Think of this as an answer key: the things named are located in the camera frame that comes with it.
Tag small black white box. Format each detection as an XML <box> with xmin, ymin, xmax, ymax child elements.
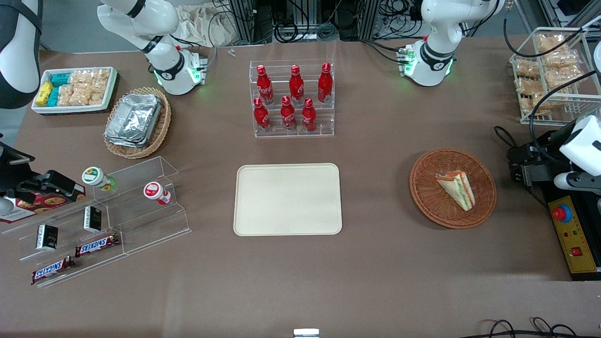
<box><xmin>36</xmin><ymin>224</ymin><xmax>59</xmax><ymax>251</ymax></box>
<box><xmin>84</xmin><ymin>206</ymin><xmax>102</xmax><ymax>234</ymax></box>

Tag triangle sandwich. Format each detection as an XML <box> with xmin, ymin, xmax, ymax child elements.
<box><xmin>435</xmin><ymin>170</ymin><xmax>476</xmax><ymax>211</ymax></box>

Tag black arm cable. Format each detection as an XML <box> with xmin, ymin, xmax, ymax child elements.
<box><xmin>529</xmin><ymin>70</ymin><xmax>601</xmax><ymax>141</ymax></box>
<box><xmin>503</xmin><ymin>8</ymin><xmax>587</xmax><ymax>59</ymax></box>

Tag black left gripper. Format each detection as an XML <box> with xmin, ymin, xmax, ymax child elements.
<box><xmin>507</xmin><ymin>129</ymin><xmax>572</xmax><ymax>188</ymax></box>

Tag clear acrylic bottle rack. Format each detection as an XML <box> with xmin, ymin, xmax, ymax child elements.
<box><xmin>249</xmin><ymin>60</ymin><xmax>335</xmax><ymax>138</ymax></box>

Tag beige plastic tray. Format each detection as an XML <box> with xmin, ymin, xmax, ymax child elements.
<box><xmin>234</xmin><ymin>163</ymin><xmax>343</xmax><ymax>236</ymax></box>

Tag black floor cable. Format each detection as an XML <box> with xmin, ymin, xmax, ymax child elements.
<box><xmin>470</xmin><ymin>317</ymin><xmax>580</xmax><ymax>338</ymax></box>

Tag aluminium frame post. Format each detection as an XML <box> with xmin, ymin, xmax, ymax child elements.
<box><xmin>357</xmin><ymin>0</ymin><xmax>382</xmax><ymax>41</ymax></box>
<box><xmin>229</xmin><ymin>0</ymin><xmax>257</xmax><ymax>46</ymax></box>

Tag Snickers chocolate bar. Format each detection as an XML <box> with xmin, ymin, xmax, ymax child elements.
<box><xmin>31</xmin><ymin>256</ymin><xmax>76</xmax><ymax>285</ymax></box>
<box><xmin>75</xmin><ymin>233</ymin><xmax>120</xmax><ymax>258</ymax></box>

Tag green lid yogurt cup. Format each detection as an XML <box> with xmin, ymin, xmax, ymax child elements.
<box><xmin>82</xmin><ymin>167</ymin><xmax>116</xmax><ymax>192</ymax></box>

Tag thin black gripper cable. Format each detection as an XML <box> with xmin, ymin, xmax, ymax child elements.
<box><xmin>493</xmin><ymin>125</ymin><xmax>518</xmax><ymax>152</ymax></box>

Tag oval tan wicker basket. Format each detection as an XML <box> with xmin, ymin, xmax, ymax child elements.
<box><xmin>103</xmin><ymin>87</ymin><xmax>172</xmax><ymax>159</ymax></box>

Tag round brown wicker basket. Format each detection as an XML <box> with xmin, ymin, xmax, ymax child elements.
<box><xmin>409</xmin><ymin>148</ymin><xmax>497</xmax><ymax>230</ymax></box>

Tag black base cables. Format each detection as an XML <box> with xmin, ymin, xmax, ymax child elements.
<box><xmin>170</xmin><ymin>34</ymin><xmax>219</xmax><ymax>71</ymax></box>
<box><xmin>361</xmin><ymin>38</ymin><xmax>410</xmax><ymax>64</ymax></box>

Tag bagged fried snack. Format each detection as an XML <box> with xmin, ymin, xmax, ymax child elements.
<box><xmin>520</xmin><ymin>90</ymin><xmax>565</xmax><ymax>116</ymax></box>
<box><xmin>514</xmin><ymin>59</ymin><xmax>541</xmax><ymax>78</ymax></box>
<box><xmin>548</xmin><ymin>68</ymin><xmax>586</xmax><ymax>91</ymax></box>
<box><xmin>537</xmin><ymin>33</ymin><xmax>572</xmax><ymax>54</ymax></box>
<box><xmin>545</xmin><ymin>49</ymin><xmax>581</xmax><ymax>71</ymax></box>

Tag black coiled cable bundle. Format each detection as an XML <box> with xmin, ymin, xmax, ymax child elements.
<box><xmin>272</xmin><ymin>0</ymin><xmax>339</xmax><ymax>44</ymax></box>

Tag yellow snack packet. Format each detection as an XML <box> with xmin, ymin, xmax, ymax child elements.
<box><xmin>36</xmin><ymin>81</ymin><xmax>54</xmax><ymax>107</ymax></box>

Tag yellow black emergency stop box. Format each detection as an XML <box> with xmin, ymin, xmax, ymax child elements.
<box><xmin>535</xmin><ymin>188</ymin><xmax>601</xmax><ymax>281</ymax></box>

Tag red lid yogurt cup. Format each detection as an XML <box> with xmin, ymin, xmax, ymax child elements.
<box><xmin>144</xmin><ymin>182</ymin><xmax>172</xmax><ymax>206</ymax></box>

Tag white rectangular snack bin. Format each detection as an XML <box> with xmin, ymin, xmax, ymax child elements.
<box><xmin>31</xmin><ymin>67</ymin><xmax>118</xmax><ymax>115</ymax></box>

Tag clear acrylic stepped shelf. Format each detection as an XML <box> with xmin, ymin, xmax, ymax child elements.
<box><xmin>0</xmin><ymin>156</ymin><xmax>192</xmax><ymax>288</ymax></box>

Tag white wire rack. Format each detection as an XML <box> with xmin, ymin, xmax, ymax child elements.
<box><xmin>509</xmin><ymin>27</ymin><xmax>601</xmax><ymax>125</ymax></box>

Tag red cola bottle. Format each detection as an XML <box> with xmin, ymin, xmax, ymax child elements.
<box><xmin>281</xmin><ymin>96</ymin><xmax>297</xmax><ymax>131</ymax></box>
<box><xmin>318</xmin><ymin>62</ymin><xmax>333</xmax><ymax>103</ymax></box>
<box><xmin>301</xmin><ymin>98</ymin><xmax>317</xmax><ymax>132</ymax></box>
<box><xmin>256</xmin><ymin>65</ymin><xmax>274</xmax><ymax>105</ymax></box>
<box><xmin>254</xmin><ymin>97</ymin><xmax>271</xmax><ymax>132</ymax></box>
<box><xmin>289</xmin><ymin>65</ymin><xmax>305</xmax><ymax>105</ymax></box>

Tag white crumpled cloth bag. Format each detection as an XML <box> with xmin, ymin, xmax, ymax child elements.
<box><xmin>176</xmin><ymin>2</ymin><xmax>235</xmax><ymax>47</ymax></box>

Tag clear bag of crackers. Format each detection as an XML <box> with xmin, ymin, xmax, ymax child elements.
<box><xmin>92</xmin><ymin>69</ymin><xmax>111</xmax><ymax>91</ymax></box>
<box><xmin>58</xmin><ymin>84</ymin><xmax>76</xmax><ymax>107</ymax></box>
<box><xmin>73</xmin><ymin>86</ymin><xmax>107</xmax><ymax>106</ymax></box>
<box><xmin>69</xmin><ymin>69</ymin><xmax>93</xmax><ymax>88</ymax></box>

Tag red chocolate chip cookie box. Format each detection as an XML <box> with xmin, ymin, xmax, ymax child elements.
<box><xmin>0</xmin><ymin>185</ymin><xmax>86</xmax><ymax>223</ymax></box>

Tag stack of foil trays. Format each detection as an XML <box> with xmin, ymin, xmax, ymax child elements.
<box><xmin>104</xmin><ymin>93</ymin><xmax>162</xmax><ymax>148</ymax></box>

